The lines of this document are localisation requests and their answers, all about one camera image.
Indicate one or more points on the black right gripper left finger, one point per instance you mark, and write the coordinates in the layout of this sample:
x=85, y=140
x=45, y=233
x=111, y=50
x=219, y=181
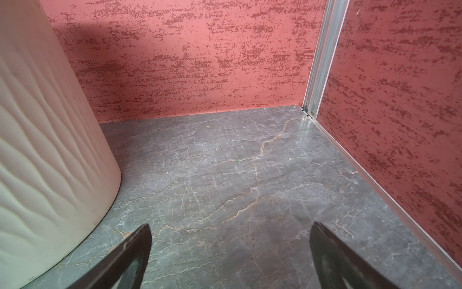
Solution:
x=124, y=266

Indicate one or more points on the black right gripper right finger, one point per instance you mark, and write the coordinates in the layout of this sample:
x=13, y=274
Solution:
x=338, y=266

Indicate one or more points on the white ribbed waste bin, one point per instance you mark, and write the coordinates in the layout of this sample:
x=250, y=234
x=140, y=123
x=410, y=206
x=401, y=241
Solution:
x=59, y=177

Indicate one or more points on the right corner aluminium post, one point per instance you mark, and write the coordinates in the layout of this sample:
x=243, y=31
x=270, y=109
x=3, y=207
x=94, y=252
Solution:
x=331, y=27

